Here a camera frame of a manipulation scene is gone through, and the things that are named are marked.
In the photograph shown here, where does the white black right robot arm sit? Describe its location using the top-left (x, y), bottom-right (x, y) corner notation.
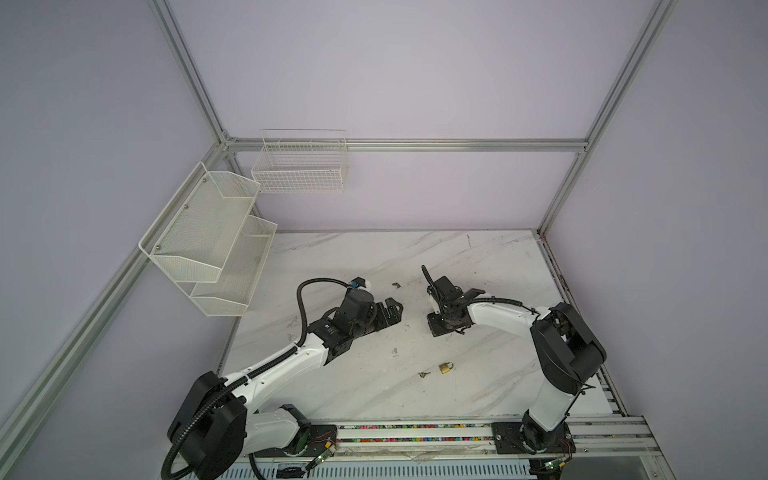
top-left (421, 266), bottom-right (607, 454)

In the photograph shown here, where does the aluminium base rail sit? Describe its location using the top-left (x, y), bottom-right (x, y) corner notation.
top-left (158, 413), bottom-right (661, 480)

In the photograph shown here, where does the white wire basket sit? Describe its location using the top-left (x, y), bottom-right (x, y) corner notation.
top-left (251, 129), bottom-right (348, 194)

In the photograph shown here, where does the aluminium cage frame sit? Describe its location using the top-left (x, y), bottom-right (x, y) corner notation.
top-left (1, 1), bottom-right (676, 476)

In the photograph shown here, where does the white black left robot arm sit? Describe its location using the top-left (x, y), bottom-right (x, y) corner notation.
top-left (160, 284), bottom-right (404, 479)

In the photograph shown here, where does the white mesh two-tier shelf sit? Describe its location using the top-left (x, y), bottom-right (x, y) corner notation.
top-left (138, 163), bottom-right (277, 317)

